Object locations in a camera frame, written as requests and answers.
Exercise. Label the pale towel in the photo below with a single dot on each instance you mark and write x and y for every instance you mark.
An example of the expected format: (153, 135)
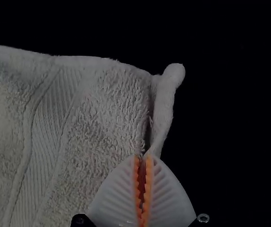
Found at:
(67, 130)

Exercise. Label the black mat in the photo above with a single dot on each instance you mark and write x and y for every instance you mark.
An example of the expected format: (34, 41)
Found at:
(232, 71)

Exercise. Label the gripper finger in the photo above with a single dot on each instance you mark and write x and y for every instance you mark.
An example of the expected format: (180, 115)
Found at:
(116, 201)
(168, 201)

